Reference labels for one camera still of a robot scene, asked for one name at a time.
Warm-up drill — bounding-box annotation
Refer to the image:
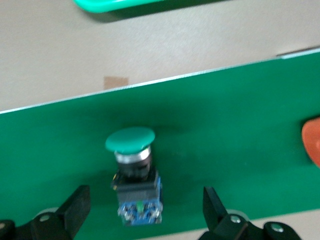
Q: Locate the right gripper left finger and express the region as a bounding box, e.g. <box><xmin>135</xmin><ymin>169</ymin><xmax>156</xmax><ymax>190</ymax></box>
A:
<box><xmin>0</xmin><ymin>184</ymin><xmax>91</xmax><ymax>240</ymax></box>

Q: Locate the green mushroom push button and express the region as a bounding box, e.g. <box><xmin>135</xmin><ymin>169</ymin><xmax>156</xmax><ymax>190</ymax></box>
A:
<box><xmin>104</xmin><ymin>126</ymin><xmax>163</xmax><ymax>227</ymax></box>

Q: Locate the brown tape piece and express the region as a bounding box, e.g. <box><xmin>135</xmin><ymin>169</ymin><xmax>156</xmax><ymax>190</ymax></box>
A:
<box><xmin>103</xmin><ymin>76</ymin><xmax>130</xmax><ymax>90</ymax></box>

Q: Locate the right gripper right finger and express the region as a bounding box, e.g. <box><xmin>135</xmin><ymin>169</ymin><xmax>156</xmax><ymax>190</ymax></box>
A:
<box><xmin>198</xmin><ymin>186</ymin><xmax>301</xmax><ymax>240</ymax></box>

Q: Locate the green plastic tray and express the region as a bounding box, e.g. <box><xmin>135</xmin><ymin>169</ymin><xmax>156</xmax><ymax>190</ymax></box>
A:
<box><xmin>72</xmin><ymin>0</ymin><xmax>233</xmax><ymax>21</ymax></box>

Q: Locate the green conveyor belt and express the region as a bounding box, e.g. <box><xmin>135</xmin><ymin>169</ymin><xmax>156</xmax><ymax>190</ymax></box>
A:
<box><xmin>0</xmin><ymin>47</ymin><xmax>320</xmax><ymax>240</ymax></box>

